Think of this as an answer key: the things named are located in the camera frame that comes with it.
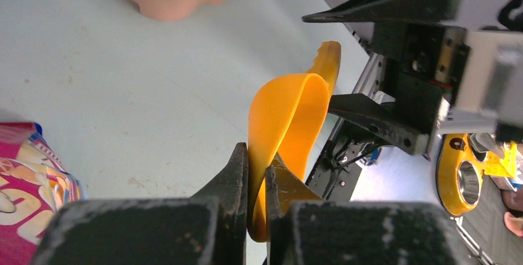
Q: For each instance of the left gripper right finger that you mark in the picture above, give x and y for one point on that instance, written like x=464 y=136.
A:
x=302 y=228

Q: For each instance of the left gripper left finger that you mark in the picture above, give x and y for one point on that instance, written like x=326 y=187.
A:
x=206 y=228

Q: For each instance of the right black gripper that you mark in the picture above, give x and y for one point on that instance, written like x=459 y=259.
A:
x=424 y=65

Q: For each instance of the yellow plastic scoop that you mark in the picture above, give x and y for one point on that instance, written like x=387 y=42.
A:
x=285 y=119

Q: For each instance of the colourful pet food bag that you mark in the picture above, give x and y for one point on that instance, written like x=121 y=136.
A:
x=34 y=186

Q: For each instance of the yellow round device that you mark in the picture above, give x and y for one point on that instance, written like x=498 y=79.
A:
x=459 y=174

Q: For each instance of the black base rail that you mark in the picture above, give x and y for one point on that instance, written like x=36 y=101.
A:
x=337 y=169

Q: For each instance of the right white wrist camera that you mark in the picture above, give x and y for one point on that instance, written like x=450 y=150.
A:
x=490 y=92

